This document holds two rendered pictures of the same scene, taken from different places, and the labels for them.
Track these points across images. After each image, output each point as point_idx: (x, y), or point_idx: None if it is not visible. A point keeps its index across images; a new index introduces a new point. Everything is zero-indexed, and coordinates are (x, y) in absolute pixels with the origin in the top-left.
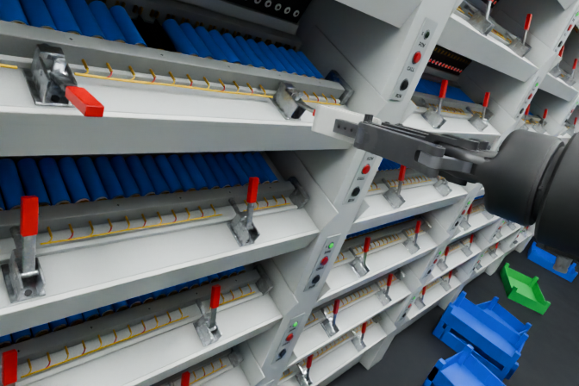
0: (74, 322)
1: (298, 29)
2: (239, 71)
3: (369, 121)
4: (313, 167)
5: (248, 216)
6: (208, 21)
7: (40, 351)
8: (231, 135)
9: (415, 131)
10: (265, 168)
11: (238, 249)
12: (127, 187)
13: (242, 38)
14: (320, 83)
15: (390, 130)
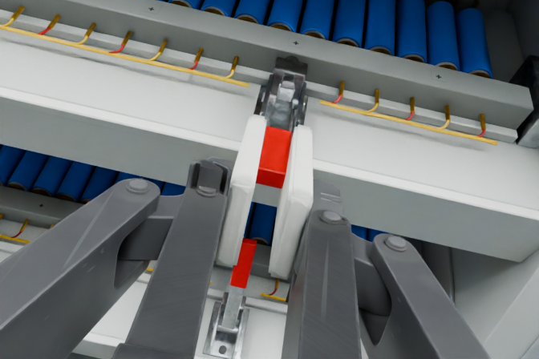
0: None
1: None
2: (167, 21)
3: (196, 191)
4: (460, 272)
5: (227, 308)
6: None
7: None
8: (101, 141)
9: (317, 295)
10: (374, 235)
11: (196, 356)
12: (87, 186)
13: None
14: (435, 78)
15: (90, 244)
